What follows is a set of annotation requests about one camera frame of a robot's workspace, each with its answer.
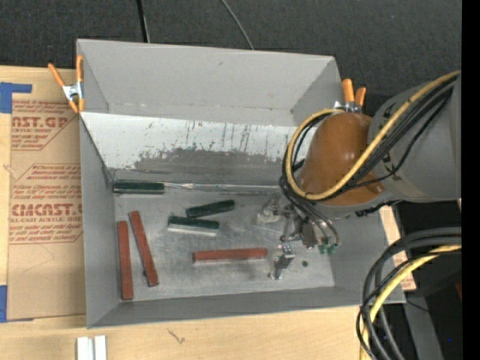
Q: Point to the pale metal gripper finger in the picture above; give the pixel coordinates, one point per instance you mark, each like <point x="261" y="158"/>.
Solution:
<point x="269" y="213"/>
<point x="286" y="252"/>

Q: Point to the red-brown flat block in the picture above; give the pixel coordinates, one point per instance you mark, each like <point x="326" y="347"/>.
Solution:
<point x="125" y="261"/>
<point x="143" y="249"/>
<point x="229" y="254"/>

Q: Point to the dark green flat block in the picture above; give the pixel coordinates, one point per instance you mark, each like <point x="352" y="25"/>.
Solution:
<point x="138" y="187"/>
<point x="210" y="208"/>
<point x="193" y="224"/>

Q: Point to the grey metal bin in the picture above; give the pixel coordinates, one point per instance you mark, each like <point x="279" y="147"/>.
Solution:
<point x="210" y="152"/>

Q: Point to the brown cardboard board, red print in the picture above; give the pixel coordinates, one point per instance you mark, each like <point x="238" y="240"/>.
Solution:
<point x="45" y="268"/>

